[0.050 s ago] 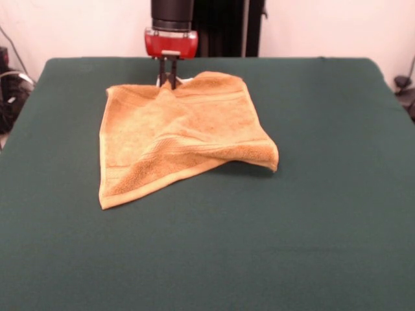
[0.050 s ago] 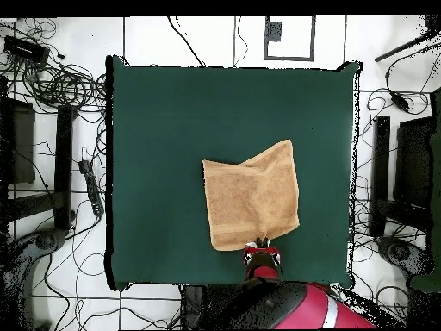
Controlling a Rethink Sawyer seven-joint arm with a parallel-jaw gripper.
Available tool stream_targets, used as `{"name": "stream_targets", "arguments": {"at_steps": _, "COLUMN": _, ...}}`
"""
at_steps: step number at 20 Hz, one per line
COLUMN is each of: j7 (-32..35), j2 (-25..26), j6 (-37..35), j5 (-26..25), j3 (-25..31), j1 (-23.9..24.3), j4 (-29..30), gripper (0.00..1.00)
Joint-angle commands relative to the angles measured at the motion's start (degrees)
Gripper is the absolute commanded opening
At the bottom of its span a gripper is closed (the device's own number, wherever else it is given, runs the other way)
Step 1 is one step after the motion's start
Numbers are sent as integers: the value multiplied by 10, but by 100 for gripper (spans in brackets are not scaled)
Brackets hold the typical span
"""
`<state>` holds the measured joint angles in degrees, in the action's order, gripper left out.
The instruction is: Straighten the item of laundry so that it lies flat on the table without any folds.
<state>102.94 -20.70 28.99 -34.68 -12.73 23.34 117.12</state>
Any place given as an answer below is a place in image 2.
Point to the tan terry towel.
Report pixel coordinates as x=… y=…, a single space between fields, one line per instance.
x=251 y=196

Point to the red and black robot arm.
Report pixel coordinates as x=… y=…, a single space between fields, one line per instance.
x=310 y=307

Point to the dark stand base leg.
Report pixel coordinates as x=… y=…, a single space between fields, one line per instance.
x=44 y=241
x=399 y=251

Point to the dark green table cloth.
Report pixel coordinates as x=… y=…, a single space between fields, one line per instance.
x=172 y=120

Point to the black power strip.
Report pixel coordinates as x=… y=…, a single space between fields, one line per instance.
x=92 y=188

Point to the black power adapter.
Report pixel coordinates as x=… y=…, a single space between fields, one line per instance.
x=400 y=102

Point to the black rod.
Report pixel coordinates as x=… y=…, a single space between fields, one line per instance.
x=403 y=46

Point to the black box device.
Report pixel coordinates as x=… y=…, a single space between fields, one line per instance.
x=26 y=50

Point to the black stand frame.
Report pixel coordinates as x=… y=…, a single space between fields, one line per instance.
x=63 y=165
x=380 y=165

